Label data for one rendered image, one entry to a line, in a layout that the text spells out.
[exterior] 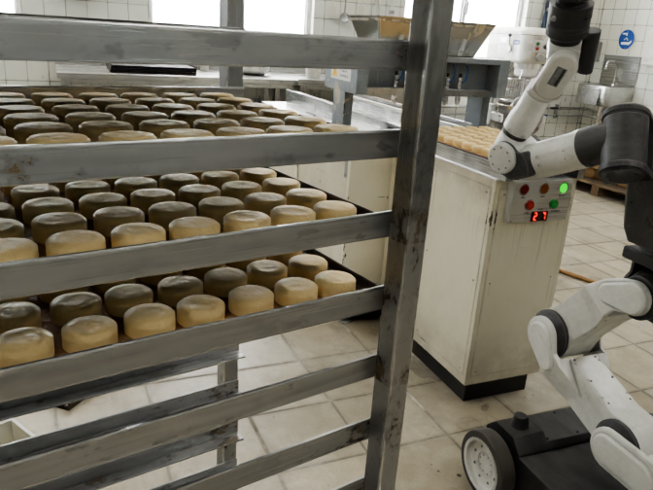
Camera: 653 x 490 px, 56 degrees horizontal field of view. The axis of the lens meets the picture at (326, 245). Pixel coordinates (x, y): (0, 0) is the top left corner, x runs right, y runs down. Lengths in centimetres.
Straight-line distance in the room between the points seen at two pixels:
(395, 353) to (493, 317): 152
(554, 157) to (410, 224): 88
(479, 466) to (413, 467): 21
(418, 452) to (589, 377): 59
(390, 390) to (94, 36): 49
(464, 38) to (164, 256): 233
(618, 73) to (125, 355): 695
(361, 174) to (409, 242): 190
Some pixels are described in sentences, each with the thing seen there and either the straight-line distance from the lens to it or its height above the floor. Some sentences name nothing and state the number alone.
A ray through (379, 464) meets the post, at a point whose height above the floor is 75.
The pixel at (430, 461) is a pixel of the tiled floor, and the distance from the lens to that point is 207.
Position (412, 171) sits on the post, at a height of 112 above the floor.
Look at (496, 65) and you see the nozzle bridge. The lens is 286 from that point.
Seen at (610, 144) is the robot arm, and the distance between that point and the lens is 143.
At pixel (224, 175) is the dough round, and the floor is 106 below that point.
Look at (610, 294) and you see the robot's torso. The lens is 170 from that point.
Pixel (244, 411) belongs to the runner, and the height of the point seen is 86.
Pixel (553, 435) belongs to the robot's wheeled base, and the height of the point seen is 19.
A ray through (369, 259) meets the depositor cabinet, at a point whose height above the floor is 32.
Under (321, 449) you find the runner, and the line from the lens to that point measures 78.
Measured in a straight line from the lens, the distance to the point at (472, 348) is 225.
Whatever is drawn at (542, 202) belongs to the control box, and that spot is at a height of 76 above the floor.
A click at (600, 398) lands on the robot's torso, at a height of 37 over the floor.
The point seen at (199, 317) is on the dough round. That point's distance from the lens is 64.
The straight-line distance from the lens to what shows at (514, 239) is 216.
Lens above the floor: 125
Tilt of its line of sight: 19 degrees down
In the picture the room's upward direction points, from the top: 4 degrees clockwise
